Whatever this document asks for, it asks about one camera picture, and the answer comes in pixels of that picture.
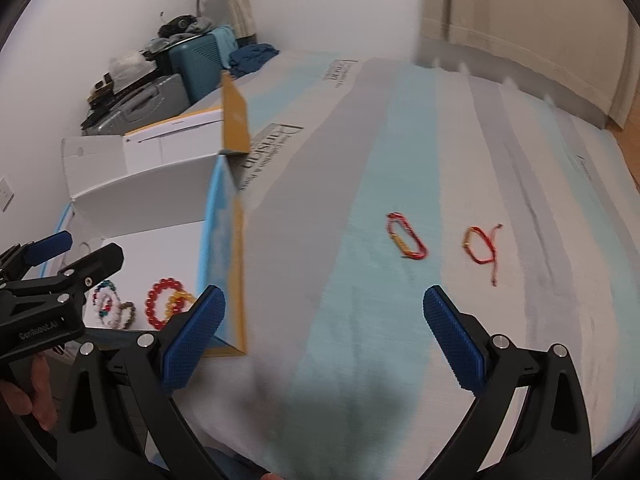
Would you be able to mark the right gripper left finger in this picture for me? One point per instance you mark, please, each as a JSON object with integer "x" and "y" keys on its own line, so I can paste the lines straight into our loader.
{"x": 118, "y": 419}

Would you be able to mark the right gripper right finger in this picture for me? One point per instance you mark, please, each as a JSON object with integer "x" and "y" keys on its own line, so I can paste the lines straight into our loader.
{"x": 551, "y": 438}

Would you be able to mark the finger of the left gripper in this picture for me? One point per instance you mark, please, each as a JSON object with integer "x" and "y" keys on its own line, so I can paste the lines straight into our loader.
{"x": 37, "y": 253}
{"x": 89, "y": 271}

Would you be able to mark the person's left hand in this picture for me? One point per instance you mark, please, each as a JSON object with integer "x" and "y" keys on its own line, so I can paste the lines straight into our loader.
{"x": 37, "y": 400}

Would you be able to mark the white cardboard box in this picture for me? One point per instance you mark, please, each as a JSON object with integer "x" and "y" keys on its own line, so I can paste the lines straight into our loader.
{"x": 166, "y": 195}

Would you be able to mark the grey suitcase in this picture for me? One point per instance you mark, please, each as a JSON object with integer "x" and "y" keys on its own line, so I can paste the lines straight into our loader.
{"x": 163, "y": 98}

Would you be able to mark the white plastic bag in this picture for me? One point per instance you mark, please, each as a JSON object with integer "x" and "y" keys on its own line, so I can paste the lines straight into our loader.
{"x": 129, "y": 68}

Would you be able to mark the teal suitcase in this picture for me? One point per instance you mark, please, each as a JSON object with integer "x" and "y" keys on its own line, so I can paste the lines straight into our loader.
{"x": 199, "y": 60}

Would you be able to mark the dark clothes pile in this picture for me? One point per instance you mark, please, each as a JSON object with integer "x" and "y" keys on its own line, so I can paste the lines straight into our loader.
{"x": 182, "y": 27}

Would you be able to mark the blue cloth pile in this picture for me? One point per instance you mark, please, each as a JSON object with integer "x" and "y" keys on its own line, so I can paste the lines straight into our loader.
{"x": 250, "y": 59}

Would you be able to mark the striped bed sheet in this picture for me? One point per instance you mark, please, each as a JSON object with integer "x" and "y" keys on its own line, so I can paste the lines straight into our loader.
{"x": 531, "y": 220}

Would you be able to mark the wooden headboard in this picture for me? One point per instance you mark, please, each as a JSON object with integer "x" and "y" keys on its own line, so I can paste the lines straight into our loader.
{"x": 628, "y": 139}

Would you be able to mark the red cord bracelet gold tube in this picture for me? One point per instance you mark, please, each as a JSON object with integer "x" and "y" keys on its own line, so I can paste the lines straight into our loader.
{"x": 402, "y": 234}

